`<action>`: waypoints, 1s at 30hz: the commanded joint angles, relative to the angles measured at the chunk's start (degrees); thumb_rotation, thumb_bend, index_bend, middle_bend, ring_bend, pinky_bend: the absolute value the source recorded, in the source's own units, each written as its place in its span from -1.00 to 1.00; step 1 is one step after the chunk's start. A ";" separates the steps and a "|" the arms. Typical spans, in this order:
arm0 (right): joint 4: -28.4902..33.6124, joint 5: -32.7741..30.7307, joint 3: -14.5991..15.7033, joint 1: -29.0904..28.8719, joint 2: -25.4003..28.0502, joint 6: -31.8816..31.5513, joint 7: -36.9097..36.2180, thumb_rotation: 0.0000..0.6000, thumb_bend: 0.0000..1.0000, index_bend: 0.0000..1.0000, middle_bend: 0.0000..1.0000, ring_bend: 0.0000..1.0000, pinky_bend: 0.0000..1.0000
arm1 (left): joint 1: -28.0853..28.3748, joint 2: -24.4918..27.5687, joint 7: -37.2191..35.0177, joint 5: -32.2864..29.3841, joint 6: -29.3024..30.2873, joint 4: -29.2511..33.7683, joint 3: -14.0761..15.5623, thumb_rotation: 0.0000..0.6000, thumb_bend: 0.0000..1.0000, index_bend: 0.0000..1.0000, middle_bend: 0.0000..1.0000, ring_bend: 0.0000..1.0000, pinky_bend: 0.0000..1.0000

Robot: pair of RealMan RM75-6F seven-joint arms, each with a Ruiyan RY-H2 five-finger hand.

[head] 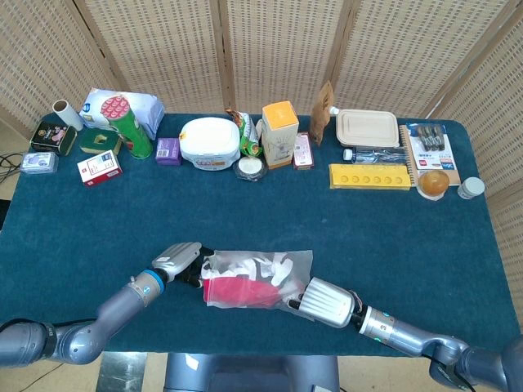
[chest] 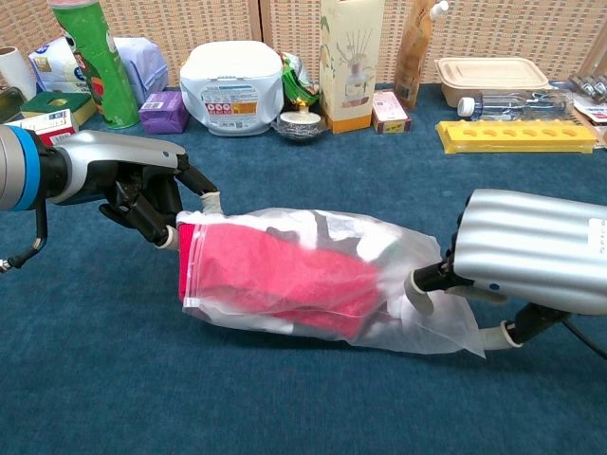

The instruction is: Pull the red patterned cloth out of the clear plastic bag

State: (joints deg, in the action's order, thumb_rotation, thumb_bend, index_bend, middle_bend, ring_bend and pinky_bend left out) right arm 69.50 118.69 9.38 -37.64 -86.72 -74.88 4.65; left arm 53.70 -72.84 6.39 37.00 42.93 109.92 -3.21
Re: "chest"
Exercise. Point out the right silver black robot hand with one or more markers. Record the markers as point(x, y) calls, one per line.
point(531, 246)

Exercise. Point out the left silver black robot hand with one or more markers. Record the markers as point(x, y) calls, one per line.
point(118, 156)

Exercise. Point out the clear plastic zip bag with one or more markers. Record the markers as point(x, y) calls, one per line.
point(450, 327)

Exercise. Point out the red white patterned garment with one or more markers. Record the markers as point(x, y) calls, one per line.
point(261, 270)

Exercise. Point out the green snack packet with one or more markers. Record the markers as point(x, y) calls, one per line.
point(296, 85)

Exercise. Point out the purple small box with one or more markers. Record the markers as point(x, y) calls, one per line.
point(163, 111)

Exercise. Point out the red white carton box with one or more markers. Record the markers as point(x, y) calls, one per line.
point(47, 125)

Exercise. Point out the green yellow box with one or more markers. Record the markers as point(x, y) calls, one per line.
point(57, 99)

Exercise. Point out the white blue tissue pack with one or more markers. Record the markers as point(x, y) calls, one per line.
point(142, 66)

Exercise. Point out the green chips can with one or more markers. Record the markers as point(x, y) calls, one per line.
point(95, 61)

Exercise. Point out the yellow tray with holes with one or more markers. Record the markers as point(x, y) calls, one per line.
point(517, 137)

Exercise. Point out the dark green tin box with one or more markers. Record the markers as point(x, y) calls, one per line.
point(9, 104)

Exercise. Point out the white cardboard tube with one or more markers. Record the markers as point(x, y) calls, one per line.
point(14, 71)

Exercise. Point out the clear water bottle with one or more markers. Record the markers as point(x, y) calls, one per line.
point(517, 106)

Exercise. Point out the white plastic tub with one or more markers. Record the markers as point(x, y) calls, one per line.
point(232, 71)

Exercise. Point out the wicker folding screen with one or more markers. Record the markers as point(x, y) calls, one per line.
point(189, 28)

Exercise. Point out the beige lidded lunch box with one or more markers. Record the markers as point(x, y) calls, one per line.
point(488, 76)

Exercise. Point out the small patterned bowl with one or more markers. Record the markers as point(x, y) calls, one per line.
point(301, 125)

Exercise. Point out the pink small box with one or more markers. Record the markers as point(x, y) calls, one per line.
point(389, 111)

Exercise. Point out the brown spout pouch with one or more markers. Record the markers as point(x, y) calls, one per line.
point(415, 57)

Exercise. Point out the blue carpet table cover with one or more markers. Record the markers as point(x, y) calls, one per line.
point(142, 379)

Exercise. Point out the orange cream tall carton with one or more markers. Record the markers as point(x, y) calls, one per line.
point(351, 57)

